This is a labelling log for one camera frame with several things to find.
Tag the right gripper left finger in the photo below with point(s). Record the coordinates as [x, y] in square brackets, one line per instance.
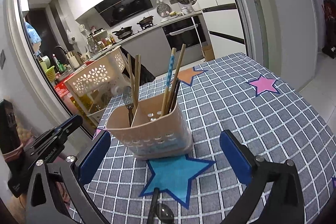
[44, 202]

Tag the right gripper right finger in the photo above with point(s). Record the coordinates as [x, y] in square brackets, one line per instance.
[285, 201]

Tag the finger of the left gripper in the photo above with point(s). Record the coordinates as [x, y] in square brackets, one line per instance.
[69, 126]

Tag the black thin spoon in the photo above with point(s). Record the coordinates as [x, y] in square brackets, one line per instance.
[176, 90]

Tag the blue patterned wooden chopstick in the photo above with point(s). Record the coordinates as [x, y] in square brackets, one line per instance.
[168, 80]

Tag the grey handled spoon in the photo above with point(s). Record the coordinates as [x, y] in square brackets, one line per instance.
[159, 210]

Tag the plain wooden chopstick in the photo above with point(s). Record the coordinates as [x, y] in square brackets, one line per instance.
[174, 83]

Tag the long wooden chopstick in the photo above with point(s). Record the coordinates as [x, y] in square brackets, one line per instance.
[132, 83]

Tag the red plastic basket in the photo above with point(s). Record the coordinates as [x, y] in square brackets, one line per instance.
[61, 89]

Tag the beige perforated storage cart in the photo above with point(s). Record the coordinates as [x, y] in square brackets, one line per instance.
[92, 85]

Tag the green plastic basket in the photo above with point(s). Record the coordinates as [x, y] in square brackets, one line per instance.
[50, 74]

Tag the beige plastic utensil holder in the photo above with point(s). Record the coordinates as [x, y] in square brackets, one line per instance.
[150, 136]

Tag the black wok on stove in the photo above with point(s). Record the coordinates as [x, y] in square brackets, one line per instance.
[124, 32]

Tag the grey checked star tablecloth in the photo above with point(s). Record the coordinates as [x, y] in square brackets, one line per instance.
[278, 126]

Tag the black pot on burner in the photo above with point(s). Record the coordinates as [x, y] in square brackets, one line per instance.
[146, 22]

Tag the black range hood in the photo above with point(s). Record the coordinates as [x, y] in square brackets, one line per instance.
[116, 11]

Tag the black built-in oven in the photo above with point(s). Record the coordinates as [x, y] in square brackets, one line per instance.
[188, 31]

